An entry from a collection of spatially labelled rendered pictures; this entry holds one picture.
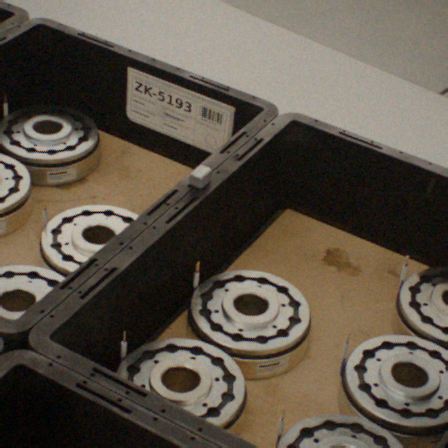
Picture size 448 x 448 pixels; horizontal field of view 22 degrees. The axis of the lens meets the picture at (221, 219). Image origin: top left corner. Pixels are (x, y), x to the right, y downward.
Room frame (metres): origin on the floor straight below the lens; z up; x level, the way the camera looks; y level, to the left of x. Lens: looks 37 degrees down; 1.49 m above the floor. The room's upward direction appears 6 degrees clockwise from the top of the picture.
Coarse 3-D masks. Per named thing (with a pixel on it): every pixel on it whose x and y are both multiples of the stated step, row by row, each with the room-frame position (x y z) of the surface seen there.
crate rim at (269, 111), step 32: (64, 32) 1.03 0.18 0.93; (160, 64) 0.99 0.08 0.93; (224, 96) 0.94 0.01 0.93; (256, 128) 0.89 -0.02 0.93; (224, 160) 0.83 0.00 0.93; (128, 224) 0.72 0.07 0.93; (96, 256) 0.68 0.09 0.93; (64, 288) 0.64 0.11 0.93; (0, 320) 0.60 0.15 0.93; (32, 320) 0.60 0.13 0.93
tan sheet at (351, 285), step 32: (288, 224) 0.88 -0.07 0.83; (320, 224) 0.88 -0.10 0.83; (256, 256) 0.82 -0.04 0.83; (288, 256) 0.83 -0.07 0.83; (320, 256) 0.83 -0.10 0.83; (352, 256) 0.84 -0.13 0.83; (384, 256) 0.84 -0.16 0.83; (320, 288) 0.79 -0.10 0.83; (352, 288) 0.79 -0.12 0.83; (384, 288) 0.79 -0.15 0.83; (320, 320) 0.74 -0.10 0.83; (352, 320) 0.75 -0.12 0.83; (384, 320) 0.75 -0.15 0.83; (320, 352) 0.70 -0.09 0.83; (256, 384) 0.66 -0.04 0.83; (288, 384) 0.66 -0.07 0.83; (320, 384) 0.66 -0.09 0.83; (256, 416) 0.62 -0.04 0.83; (288, 416) 0.62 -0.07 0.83
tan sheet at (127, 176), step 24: (120, 144) 0.99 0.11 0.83; (96, 168) 0.94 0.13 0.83; (120, 168) 0.94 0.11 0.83; (144, 168) 0.95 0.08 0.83; (168, 168) 0.95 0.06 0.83; (48, 192) 0.89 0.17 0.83; (72, 192) 0.89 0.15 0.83; (96, 192) 0.90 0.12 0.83; (120, 192) 0.90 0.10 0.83; (144, 192) 0.91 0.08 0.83; (48, 216) 0.85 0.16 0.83; (0, 240) 0.81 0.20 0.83; (24, 240) 0.81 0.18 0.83; (0, 264) 0.78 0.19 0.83; (24, 264) 0.78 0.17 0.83
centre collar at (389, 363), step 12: (384, 360) 0.66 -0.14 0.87; (396, 360) 0.66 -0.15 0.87; (408, 360) 0.66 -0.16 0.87; (420, 360) 0.66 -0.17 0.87; (384, 372) 0.65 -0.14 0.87; (432, 372) 0.65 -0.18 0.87; (384, 384) 0.64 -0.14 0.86; (396, 384) 0.63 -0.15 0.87; (432, 384) 0.64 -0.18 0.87; (396, 396) 0.63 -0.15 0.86; (408, 396) 0.62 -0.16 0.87; (420, 396) 0.63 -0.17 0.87; (432, 396) 0.63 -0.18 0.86
